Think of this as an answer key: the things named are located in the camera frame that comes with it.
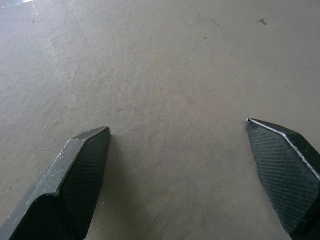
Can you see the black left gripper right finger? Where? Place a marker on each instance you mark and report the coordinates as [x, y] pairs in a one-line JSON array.
[[287, 175]]

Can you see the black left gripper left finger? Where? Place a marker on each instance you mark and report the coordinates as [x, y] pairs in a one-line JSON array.
[[65, 190]]

